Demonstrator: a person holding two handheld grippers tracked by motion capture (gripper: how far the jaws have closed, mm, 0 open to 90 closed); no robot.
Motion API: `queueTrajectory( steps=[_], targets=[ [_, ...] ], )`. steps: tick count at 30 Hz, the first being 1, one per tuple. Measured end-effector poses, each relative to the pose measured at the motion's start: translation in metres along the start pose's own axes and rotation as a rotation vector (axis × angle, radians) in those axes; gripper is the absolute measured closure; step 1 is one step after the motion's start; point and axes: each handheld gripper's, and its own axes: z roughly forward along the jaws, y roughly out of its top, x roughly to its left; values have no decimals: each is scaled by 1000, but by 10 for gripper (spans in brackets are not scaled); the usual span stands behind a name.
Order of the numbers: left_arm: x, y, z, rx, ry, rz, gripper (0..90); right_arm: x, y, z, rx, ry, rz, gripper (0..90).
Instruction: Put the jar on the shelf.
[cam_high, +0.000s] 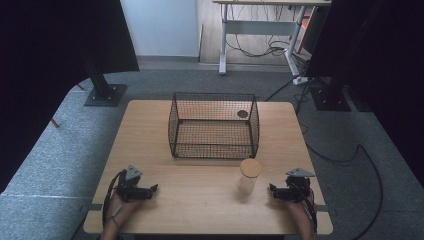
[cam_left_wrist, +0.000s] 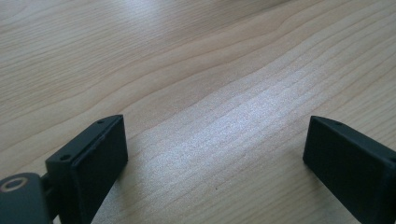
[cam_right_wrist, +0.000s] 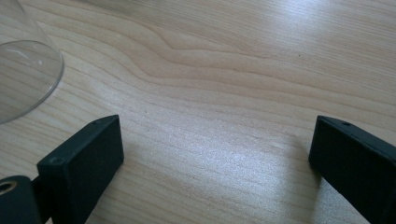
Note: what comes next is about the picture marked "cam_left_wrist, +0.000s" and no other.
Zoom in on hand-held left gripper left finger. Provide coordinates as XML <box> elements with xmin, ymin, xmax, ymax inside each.
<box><xmin>45</xmin><ymin>114</ymin><xmax>129</xmax><ymax>224</ymax></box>

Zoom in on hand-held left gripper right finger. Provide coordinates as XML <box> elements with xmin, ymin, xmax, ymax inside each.
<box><xmin>302</xmin><ymin>115</ymin><xmax>396</xmax><ymax>224</ymax></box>

